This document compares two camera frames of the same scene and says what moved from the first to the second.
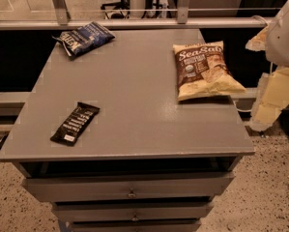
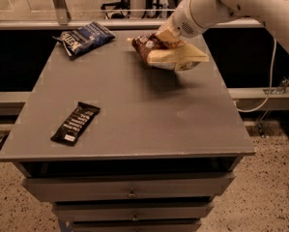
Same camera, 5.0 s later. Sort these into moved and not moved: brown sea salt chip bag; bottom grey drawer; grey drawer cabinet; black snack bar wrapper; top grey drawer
Moved: brown sea salt chip bag
Not moved: black snack bar wrapper; bottom grey drawer; top grey drawer; grey drawer cabinet
